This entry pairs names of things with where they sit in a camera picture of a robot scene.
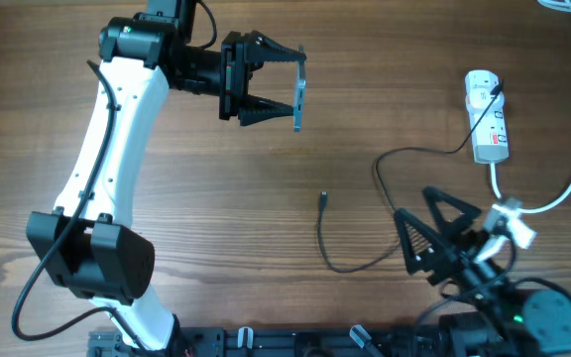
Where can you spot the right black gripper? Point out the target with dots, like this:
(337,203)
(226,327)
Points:
(466,248)

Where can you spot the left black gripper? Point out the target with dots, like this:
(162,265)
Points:
(235,57)

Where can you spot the Galaxy S25 smartphone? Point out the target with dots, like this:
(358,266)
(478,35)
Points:
(298,95)

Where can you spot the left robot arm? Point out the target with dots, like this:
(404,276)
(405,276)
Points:
(86,243)

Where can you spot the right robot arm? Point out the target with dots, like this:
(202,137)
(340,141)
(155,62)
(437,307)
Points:
(490,314)

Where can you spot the white USB charger plug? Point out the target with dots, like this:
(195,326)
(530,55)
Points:
(481,98)

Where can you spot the white power strip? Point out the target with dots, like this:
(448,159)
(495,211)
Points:
(489,135)

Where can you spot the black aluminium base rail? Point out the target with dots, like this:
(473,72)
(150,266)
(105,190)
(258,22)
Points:
(219,342)

